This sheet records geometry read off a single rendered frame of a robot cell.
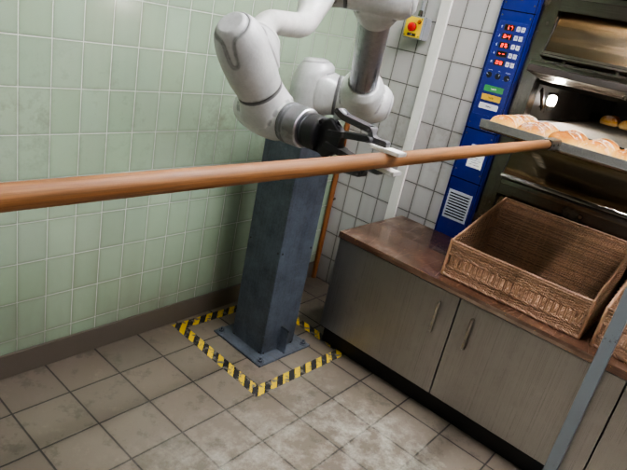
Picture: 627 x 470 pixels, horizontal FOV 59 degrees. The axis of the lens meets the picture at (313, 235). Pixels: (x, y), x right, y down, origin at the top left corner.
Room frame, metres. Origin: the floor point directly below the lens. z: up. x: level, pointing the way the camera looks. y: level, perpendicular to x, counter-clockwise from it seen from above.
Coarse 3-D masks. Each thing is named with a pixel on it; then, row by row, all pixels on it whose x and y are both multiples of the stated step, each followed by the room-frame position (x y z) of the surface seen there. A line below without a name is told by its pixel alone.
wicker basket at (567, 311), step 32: (480, 224) 2.23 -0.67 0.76; (512, 224) 2.35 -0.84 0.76; (544, 224) 2.29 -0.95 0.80; (576, 224) 2.23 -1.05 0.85; (448, 256) 2.04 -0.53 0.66; (480, 256) 1.97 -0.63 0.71; (512, 256) 2.29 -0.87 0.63; (544, 256) 2.23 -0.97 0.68; (576, 256) 2.18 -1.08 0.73; (608, 256) 2.12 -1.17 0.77; (480, 288) 1.94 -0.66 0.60; (512, 288) 2.03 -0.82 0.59; (544, 288) 1.82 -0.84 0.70; (576, 288) 2.12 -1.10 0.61; (608, 288) 1.82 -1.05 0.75; (544, 320) 1.79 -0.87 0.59; (576, 320) 1.74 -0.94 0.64
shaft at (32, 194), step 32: (288, 160) 0.84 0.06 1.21; (320, 160) 0.89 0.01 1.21; (352, 160) 0.95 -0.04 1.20; (384, 160) 1.03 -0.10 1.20; (416, 160) 1.13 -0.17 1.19; (0, 192) 0.50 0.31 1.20; (32, 192) 0.52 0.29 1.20; (64, 192) 0.54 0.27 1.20; (96, 192) 0.57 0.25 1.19; (128, 192) 0.60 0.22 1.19; (160, 192) 0.64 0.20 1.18
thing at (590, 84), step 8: (528, 64) 2.35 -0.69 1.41; (536, 72) 2.33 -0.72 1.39; (544, 72) 2.31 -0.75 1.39; (552, 72) 2.29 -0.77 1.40; (560, 72) 2.28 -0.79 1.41; (544, 80) 2.49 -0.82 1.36; (552, 80) 2.41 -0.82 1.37; (560, 80) 2.35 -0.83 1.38; (568, 80) 2.28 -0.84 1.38; (576, 80) 2.23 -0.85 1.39; (584, 80) 2.22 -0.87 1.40; (592, 80) 2.20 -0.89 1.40; (600, 80) 2.19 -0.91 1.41; (576, 88) 2.41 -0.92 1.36; (584, 88) 2.34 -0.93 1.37; (592, 88) 2.27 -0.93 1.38; (600, 88) 2.21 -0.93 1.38; (608, 88) 2.16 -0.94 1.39; (616, 88) 2.15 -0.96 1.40; (624, 88) 2.13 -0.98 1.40; (616, 96) 2.29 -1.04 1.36
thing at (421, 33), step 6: (414, 18) 2.77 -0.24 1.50; (420, 18) 2.76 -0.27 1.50; (426, 18) 2.76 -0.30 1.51; (420, 24) 2.75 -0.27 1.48; (426, 24) 2.77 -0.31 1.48; (408, 30) 2.79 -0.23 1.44; (414, 30) 2.76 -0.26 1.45; (420, 30) 2.75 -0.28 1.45; (426, 30) 2.78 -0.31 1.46; (408, 36) 2.78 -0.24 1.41; (414, 36) 2.76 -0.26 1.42; (420, 36) 2.75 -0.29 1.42; (426, 36) 2.79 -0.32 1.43
